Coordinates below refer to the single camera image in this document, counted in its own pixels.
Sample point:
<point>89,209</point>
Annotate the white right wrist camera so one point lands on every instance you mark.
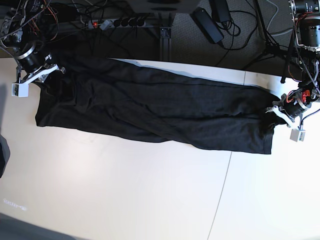
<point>20,90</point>

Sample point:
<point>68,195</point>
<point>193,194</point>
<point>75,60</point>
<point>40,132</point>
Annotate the white power strip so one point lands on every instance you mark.
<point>123,22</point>

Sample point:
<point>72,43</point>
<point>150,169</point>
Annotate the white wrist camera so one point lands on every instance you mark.
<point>297,135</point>
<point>20,90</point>

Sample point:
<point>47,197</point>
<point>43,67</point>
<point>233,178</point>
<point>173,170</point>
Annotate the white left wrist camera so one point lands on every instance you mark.
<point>297,135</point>

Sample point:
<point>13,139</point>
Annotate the white plug adapter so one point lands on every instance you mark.
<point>106,24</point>

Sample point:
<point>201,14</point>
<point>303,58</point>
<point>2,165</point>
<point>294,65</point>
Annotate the aluminium table leg profile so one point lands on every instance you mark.
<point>165,36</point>

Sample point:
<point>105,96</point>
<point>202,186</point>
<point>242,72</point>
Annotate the black T-shirt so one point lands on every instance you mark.
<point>116,98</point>

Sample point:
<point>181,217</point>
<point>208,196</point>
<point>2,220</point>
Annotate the dark object at left edge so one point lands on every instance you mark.
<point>4,154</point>

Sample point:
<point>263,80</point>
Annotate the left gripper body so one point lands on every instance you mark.
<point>292,106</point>

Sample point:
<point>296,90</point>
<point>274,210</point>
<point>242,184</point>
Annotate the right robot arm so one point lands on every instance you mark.
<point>21,33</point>

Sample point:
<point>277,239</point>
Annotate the black power brick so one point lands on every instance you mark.
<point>207,26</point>
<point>220,11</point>

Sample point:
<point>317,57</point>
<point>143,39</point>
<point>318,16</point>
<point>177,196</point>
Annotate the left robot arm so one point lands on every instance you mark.
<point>302,63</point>

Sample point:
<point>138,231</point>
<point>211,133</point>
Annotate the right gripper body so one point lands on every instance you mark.
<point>34,60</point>

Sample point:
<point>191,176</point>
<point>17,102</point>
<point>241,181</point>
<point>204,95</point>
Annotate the black tripod stand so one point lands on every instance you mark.
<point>271,47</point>

